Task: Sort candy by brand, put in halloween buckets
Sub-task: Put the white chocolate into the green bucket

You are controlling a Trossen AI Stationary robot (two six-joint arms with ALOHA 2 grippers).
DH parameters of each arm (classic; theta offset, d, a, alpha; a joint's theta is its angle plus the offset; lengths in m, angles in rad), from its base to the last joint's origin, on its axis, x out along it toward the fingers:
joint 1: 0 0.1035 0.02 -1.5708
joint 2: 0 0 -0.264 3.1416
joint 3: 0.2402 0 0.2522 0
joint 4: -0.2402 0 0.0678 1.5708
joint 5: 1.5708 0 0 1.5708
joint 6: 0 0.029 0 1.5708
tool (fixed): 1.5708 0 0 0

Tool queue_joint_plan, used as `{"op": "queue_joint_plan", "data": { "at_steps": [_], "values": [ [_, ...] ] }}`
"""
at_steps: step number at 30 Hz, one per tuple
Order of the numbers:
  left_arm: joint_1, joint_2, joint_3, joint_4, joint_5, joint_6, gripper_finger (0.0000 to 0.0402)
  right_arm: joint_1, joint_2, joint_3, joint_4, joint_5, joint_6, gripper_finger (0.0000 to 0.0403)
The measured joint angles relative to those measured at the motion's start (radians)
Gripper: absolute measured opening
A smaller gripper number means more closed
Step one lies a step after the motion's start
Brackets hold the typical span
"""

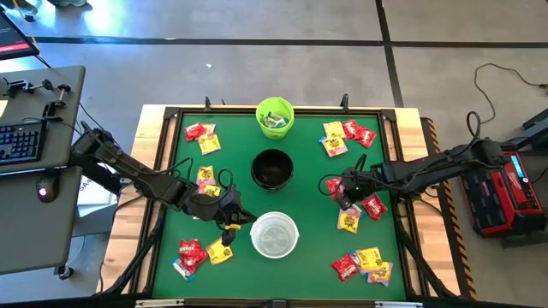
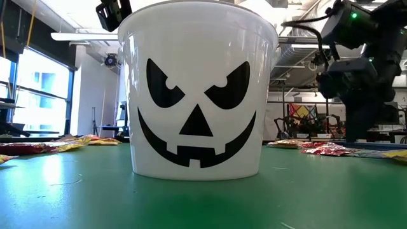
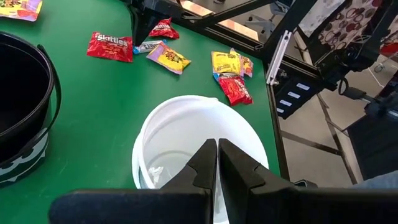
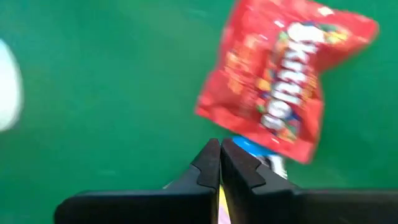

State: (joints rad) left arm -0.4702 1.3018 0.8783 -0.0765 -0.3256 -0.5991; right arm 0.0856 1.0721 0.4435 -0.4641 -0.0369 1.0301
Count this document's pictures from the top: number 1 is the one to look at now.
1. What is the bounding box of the person's foot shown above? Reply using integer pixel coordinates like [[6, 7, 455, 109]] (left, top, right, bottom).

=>
[[0, 0, 39, 16]]

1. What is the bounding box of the white cardboard box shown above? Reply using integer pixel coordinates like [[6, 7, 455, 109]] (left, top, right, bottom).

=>
[[76, 175, 119, 219]]

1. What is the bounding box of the green table mat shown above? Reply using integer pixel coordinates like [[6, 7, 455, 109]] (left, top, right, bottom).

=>
[[152, 111, 407, 299]]

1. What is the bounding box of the black desk caster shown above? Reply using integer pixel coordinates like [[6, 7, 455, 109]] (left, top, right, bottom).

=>
[[55, 264, 76, 281]]

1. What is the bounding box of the yellow black hazard strip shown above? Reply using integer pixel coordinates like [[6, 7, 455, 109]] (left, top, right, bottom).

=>
[[421, 117, 479, 300]]

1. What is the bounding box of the black floor cable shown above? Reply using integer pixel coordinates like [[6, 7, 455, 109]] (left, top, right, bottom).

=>
[[473, 62, 548, 142]]

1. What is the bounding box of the blue black equipment cart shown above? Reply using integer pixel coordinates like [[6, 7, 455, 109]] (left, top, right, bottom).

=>
[[504, 109, 548, 151]]

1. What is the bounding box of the black backlit keyboard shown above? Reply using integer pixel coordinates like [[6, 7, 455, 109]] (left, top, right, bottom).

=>
[[0, 119, 48, 166]]

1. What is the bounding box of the black desk monitor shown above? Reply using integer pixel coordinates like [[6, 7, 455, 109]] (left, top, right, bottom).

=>
[[0, 8, 41, 61]]

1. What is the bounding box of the green halloween bucket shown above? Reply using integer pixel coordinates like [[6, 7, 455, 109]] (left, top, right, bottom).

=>
[[255, 96, 295, 140]]

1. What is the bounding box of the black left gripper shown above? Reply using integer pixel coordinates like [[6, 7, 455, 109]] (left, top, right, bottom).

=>
[[179, 181, 259, 248]]

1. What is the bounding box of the black computer mouse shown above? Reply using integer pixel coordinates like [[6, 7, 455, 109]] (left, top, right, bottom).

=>
[[35, 173, 59, 204]]

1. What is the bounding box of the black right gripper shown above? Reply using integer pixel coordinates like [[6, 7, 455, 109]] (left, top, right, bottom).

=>
[[336, 169, 384, 212]]

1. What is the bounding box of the black desk clamp mount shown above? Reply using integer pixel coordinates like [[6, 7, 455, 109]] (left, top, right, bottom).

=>
[[2, 78, 55, 98], [41, 83, 73, 123]]

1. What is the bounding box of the black halloween bucket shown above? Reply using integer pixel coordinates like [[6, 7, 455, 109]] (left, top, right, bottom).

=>
[[250, 147, 295, 192]]

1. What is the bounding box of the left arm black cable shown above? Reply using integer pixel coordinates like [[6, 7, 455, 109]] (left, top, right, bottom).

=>
[[153, 156, 236, 204]]

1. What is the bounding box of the grey desk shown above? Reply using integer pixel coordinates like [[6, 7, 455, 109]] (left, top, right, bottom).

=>
[[0, 64, 86, 275]]

